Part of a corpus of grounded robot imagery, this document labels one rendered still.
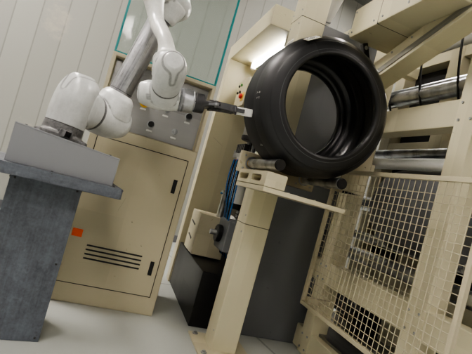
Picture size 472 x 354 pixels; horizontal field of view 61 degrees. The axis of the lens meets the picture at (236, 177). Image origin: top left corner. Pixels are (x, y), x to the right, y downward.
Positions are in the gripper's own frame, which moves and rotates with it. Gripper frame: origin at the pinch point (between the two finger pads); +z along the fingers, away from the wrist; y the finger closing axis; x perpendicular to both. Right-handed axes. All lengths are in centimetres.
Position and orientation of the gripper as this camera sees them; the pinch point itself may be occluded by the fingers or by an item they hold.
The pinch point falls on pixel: (244, 112)
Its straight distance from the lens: 162.0
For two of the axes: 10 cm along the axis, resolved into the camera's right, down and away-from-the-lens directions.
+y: -2.8, -0.5, 9.6
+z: 9.5, 1.4, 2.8
